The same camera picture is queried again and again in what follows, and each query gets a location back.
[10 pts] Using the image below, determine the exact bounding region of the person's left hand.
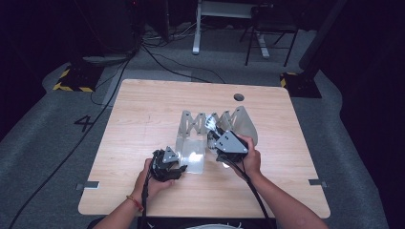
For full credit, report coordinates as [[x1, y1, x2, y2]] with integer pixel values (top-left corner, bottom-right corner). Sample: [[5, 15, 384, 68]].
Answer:
[[131, 157, 177, 205]]

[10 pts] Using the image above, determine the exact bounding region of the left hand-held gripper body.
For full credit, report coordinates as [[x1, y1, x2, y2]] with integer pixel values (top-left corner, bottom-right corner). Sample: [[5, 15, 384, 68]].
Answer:
[[151, 145, 181, 183]]

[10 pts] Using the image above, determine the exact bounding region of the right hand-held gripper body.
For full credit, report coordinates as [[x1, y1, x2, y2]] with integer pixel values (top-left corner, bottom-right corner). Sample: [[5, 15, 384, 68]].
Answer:
[[208, 129, 249, 165]]

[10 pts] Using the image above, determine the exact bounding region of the dark slanted stand post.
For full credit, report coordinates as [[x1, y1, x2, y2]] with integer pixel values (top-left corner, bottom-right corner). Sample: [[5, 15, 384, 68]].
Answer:
[[298, 0, 349, 72]]

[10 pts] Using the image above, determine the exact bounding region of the hand-held gripper black cable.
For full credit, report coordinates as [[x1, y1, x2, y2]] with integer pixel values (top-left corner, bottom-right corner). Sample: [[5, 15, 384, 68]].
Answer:
[[139, 163, 156, 229], [224, 160, 272, 229]]

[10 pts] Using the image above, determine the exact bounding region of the long black floor cable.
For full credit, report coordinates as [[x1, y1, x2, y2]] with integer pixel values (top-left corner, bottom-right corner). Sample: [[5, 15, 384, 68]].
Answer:
[[8, 47, 141, 229]]

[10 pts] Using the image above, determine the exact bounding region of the person's dark clothing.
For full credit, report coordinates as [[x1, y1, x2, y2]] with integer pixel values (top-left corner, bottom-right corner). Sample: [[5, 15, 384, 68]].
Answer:
[[85, 217, 279, 229]]

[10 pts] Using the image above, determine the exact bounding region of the grey flat stand base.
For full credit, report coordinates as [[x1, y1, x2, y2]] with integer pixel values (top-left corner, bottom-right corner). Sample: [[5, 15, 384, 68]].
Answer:
[[82, 54, 131, 67]]

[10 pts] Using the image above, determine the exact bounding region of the dark equipment cabinet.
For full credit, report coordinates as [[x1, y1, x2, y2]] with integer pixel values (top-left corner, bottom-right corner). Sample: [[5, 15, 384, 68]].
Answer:
[[72, 0, 141, 59]]

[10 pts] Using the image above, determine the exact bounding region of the expandable grey metal file rack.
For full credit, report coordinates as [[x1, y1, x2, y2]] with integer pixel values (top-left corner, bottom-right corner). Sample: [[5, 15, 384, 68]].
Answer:
[[174, 105, 259, 176]]

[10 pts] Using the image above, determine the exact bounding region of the tangle of floor cables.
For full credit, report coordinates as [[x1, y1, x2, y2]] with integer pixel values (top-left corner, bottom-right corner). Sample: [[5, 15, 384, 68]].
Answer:
[[141, 21, 199, 50]]

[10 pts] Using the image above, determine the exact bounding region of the person's right hand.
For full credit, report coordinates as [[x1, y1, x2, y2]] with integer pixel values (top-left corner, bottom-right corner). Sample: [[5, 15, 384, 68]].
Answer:
[[228, 135, 263, 181]]

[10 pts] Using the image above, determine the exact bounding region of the left hand-held gripper black cable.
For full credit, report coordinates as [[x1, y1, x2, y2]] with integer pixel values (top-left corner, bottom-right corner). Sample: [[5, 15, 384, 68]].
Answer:
[[139, 163, 156, 229]]

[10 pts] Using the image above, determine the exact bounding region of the black yellow-striped stand base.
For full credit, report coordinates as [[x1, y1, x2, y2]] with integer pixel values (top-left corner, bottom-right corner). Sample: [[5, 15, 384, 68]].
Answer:
[[280, 72, 323, 99], [52, 61, 105, 94]]

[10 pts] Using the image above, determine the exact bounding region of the right hand-held gripper black cable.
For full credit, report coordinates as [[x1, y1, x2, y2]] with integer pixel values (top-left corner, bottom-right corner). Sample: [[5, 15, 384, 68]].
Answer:
[[224, 160, 272, 229]]

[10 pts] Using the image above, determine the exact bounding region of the curved black floor cable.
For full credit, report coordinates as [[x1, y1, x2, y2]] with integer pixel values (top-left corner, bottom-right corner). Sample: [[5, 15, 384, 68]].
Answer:
[[139, 44, 226, 85]]

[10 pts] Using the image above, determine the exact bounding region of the grey floor tape strip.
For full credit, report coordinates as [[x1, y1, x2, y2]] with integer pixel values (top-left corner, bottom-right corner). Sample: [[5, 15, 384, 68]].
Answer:
[[75, 180, 100, 191], [308, 178, 328, 188]]

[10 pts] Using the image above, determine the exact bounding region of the white metal desk frame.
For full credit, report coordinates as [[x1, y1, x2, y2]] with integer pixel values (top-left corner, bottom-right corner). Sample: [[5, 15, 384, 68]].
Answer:
[[192, 0, 275, 59]]

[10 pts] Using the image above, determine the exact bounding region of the white black-patterned cloth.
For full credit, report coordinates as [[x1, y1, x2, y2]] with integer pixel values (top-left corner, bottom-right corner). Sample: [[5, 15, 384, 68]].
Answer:
[[204, 114, 224, 152]]

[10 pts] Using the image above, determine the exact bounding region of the black metal chair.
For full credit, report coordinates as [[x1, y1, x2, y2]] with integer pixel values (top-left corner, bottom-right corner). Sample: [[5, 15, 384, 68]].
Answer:
[[239, 3, 300, 68]]

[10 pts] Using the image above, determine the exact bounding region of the red orange string bracelet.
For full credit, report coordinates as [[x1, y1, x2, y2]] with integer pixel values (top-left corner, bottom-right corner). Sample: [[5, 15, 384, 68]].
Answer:
[[126, 195, 145, 213]]

